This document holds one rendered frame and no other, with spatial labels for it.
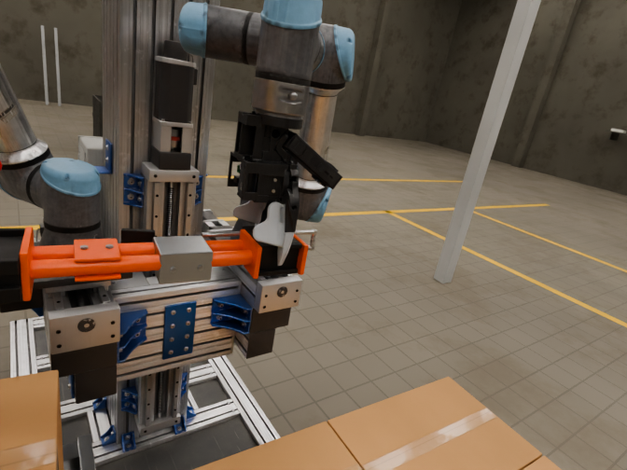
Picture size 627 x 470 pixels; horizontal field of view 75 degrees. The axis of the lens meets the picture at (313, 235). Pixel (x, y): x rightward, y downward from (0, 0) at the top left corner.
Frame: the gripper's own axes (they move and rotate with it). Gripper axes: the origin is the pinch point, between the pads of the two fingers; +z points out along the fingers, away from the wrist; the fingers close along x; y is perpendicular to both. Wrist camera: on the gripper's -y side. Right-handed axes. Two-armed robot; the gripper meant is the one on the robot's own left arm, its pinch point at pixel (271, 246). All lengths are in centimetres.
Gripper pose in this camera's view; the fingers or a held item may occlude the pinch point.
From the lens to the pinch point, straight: 64.4
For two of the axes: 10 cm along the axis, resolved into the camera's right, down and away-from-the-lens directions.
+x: 4.6, 3.7, -8.0
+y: -8.7, 0.2, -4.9
